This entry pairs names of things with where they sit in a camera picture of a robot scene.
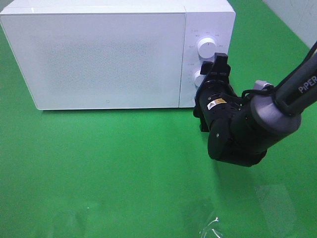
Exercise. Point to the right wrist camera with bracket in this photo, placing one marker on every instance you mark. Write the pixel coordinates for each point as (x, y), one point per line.
(260, 84)

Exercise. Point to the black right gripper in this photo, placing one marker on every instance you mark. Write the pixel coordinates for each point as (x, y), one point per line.
(215, 98)

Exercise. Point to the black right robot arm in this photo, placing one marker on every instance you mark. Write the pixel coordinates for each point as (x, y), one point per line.
(242, 128)

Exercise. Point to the white microwave oven body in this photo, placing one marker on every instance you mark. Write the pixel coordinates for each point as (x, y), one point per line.
(203, 18)

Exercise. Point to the white microwave door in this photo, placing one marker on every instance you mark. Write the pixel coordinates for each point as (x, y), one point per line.
(99, 61)

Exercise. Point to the white microwave knob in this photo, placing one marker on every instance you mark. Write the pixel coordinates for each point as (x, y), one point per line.
(198, 78)
(206, 47)

